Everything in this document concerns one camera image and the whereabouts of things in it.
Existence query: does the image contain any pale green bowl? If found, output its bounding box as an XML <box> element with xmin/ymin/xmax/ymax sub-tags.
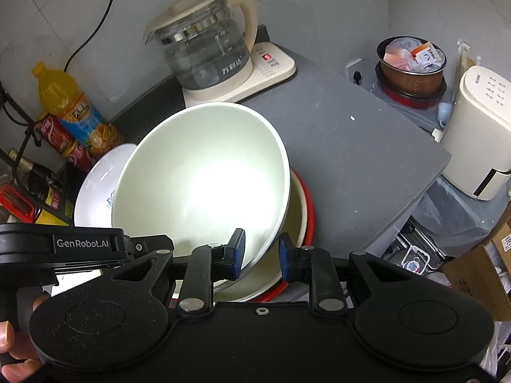
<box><xmin>111</xmin><ymin>102</ymin><xmax>290</xmax><ymax>276</ymax></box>
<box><xmin>214</xmin><ymin>170</ymin><xmax>308</xmax><ymax>302</ymax></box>

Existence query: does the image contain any red and black bowl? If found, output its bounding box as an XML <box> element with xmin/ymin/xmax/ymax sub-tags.
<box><xmin>250</xmin><ymin>169</ymin><xmax>315</xmax><ymax>303</ymax></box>

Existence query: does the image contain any white deep plate blue print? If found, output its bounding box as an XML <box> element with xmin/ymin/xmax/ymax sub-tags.
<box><xmin>74</xmin><ymin>144</ymin><xmax>136</xmax><ymax>228</ymax></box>

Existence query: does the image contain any person's left hand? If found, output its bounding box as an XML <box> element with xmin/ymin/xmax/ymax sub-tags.
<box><xmin>1</xmin><ymin>316</ymin><xmax>43</xmax><ymax>383</ymax></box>

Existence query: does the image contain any red cola can lower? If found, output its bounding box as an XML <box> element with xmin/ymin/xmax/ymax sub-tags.
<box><xmin>63</xmin><ymin>141</ymin><xmax>96</xmax><ymax>173</ymax></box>

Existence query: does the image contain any red cola can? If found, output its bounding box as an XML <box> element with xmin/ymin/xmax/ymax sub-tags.
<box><xmin>34</xmin><ymin>113</ymin><xmax>74</xmax><ymax>156</ymax></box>
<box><xmin>63</xmin><ymin>141</ymin><xmax>96</xmax><ymax>173</ymax></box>

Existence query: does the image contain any cardboard box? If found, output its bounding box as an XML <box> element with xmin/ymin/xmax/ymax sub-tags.
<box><xmin>442</xmin><ymin>222</ymin><xmax>510</xmax><ymax>322</ymax></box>

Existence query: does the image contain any black metal shelf rack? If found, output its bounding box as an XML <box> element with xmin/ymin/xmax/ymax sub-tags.
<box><xmin>0</xmin><ymin>81</ymin><xmax>77</xmax><ymax>226</ymax></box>

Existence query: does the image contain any red pot lid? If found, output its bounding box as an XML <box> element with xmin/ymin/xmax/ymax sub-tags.
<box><xmin>378</xmin><ymin>83</ymin><xmax>447</xmax><ymax>109</ymax></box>

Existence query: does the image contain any white air fryer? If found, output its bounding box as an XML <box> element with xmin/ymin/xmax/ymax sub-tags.
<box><xmin>440</xmin><ymin>66</ymin><xmax>511</xmax><ymax>201</ymax></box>

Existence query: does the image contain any red cola can upper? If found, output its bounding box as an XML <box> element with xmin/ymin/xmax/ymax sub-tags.
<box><xmin>34</xmin><ymin>113</ymin><xmax>74</xmax><ymax>156</ymax></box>

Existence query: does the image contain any light blue cup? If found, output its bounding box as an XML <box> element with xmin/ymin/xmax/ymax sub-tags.
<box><xmin>436</xmin><ymin>102</ymin><xmax>453</xmax><ymax>129</ymax></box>

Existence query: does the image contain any orange juice bottle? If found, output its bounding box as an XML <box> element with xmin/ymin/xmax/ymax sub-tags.
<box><xmin>32</xmin><ymin>61</ymin><xmax>124</xmax><ymax>158</ymax></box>

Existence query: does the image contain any brown pot with packets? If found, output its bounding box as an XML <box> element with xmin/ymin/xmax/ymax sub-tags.
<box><xmin>375</xmin><ymin>36</ymin><xmax>447</xmax><ymax>99</ymax></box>

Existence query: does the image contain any glass electric kettle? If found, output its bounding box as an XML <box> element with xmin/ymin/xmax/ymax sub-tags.
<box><xmin>144</xmin><ymin>0</ymin><xmax>257</xmax><ymax>98</ymax></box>

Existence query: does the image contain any black power cable left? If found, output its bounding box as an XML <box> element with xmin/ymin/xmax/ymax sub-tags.
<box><xmin>63</xmin><ymin>0</ymin><xmax>120</xmax><ymax>74</ymax></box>

